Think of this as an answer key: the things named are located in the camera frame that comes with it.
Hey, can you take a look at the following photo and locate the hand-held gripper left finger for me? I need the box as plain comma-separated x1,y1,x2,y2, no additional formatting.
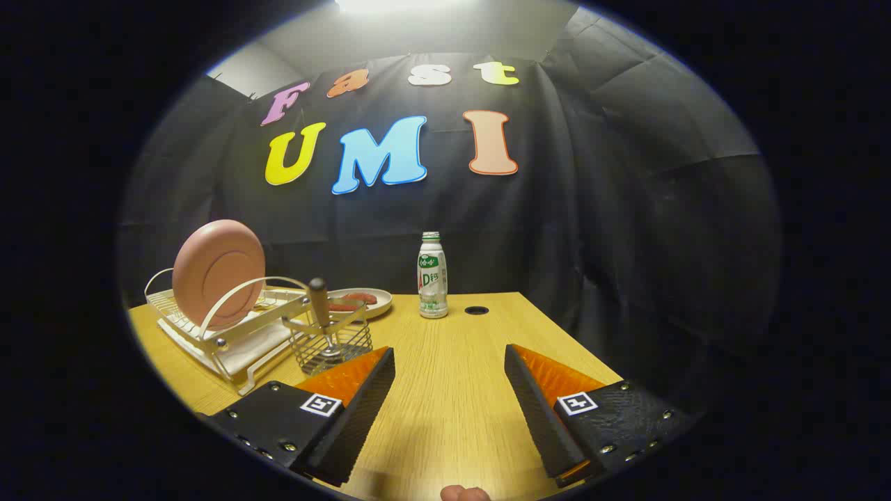
197,346,396,488

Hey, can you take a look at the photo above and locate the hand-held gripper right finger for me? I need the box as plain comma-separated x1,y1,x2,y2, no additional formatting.
504,344,698,488

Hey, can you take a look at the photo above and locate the metal wire basket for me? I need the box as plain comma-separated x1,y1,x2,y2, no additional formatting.
282,304,374,377

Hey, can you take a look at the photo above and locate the metal spoon with wooden handle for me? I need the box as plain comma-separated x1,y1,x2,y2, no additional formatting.
308,278,345,363

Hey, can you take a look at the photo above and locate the white wire dish rack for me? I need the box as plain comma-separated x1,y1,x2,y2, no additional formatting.
144,268,314,396

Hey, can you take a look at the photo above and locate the pink plate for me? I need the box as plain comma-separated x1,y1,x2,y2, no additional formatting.
172,220,267,331

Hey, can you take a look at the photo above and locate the beige plate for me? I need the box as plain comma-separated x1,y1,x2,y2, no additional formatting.
327,287,393,321

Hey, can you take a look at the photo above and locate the white drip tray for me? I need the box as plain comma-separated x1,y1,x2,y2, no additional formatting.
159,317,297,376

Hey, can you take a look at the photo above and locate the white drink bottle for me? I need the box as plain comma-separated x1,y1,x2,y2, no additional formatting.
418,232,449,319

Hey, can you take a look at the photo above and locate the black backdrop cloth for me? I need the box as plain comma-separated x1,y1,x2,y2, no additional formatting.
118,7,784,390

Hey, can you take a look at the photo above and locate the ceiling light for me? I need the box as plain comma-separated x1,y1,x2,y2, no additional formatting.
334,0,488,16

